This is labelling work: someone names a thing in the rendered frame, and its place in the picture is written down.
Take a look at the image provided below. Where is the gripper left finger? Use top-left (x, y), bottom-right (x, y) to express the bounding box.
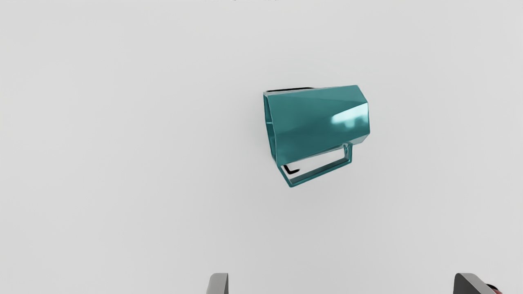
top-left (206, 273), bottom-right (229, 294)

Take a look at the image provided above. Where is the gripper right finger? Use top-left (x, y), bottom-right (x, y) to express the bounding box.
top-left (454, 273), bottom-right (504, 294)

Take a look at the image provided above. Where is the teal faceted mug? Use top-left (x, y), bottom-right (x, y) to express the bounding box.
top-left (263, 85), bottom-right (371, 188)

